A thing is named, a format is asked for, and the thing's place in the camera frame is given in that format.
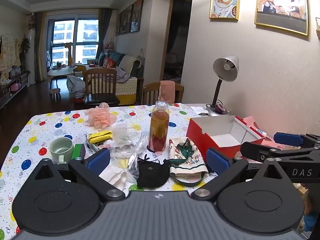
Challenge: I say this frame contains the pink mesh bath loofah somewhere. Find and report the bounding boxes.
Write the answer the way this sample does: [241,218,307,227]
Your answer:
[86,102,119,128]

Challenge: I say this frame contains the low oval table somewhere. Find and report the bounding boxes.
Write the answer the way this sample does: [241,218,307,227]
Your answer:
[47,66,77,83]

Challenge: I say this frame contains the silver desk lamp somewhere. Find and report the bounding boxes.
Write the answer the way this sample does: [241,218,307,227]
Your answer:
[205,55,240,117]

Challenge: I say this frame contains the grey cloth pile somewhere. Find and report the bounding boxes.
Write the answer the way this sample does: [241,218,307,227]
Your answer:
[66,75,87,98]

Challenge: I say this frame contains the small wooden stool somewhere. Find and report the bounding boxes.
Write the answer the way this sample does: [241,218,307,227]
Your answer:
[49,88,62,102]

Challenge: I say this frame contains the sofa with cream cover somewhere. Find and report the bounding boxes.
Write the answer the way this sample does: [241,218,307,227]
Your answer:
[86,51,145,105]

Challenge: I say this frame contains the clear bubble wrap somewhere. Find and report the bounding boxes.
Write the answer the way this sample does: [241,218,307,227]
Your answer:
[110,124,142,146]

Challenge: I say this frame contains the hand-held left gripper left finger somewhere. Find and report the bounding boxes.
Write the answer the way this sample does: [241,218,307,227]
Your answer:
[33,147,126,202]

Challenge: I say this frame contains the low media cabinet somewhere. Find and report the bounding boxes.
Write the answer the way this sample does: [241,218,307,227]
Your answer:
[0,71,31,109]

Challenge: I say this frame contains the beige curtain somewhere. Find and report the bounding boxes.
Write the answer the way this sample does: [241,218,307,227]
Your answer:
[35,12,48,82]

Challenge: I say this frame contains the white green printed cloth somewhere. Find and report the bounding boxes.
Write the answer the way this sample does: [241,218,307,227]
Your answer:
[168,137,209,187]

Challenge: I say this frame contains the pink towel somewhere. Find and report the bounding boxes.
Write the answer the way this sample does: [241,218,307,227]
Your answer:
[158,80,175,104]

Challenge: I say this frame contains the balloon print tablecloth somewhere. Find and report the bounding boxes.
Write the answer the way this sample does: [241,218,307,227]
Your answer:
[0,102,310,237]

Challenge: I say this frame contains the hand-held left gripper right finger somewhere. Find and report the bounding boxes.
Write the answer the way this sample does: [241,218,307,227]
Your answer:
[191,147,295,202]

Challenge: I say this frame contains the grey curtain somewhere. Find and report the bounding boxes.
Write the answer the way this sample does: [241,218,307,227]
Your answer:
[96,8,113,54]

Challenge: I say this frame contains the red cardboard box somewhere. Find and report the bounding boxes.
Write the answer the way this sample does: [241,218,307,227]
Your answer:
[186,115,278,167]

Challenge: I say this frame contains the yellow cloth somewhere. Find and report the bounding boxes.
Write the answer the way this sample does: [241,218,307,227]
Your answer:
[89,129,114,144]

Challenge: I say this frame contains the hanging patterned clothes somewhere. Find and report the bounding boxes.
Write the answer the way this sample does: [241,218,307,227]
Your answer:
[0,33,21,84]

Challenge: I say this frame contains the pale green mug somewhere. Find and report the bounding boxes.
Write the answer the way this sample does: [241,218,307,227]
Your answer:
[49,137,75,164]

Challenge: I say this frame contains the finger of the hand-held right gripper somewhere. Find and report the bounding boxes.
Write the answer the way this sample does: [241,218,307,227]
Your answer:
[273,132,320,149]
[240,141,316,163]

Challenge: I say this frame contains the large window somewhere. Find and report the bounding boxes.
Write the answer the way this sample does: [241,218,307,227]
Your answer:
[51,17,99,67]

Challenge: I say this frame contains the black face mask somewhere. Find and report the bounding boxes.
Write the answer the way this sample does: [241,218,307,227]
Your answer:
[136,155,172,188]

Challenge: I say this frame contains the dark framed wall picture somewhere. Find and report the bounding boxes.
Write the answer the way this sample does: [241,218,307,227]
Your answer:
[115,12,122,36]
[119,4,134,35]
[130,0,145,32]

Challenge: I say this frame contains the framed family picture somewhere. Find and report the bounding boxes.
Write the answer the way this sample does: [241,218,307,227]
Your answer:
[254,0,309,37]

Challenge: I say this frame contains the amber drink bottle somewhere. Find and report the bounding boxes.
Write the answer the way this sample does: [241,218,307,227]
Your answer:
[149,101,170,152]

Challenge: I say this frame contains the wooden chair dark seat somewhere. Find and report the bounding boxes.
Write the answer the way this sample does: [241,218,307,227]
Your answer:
[83,68,121,106]

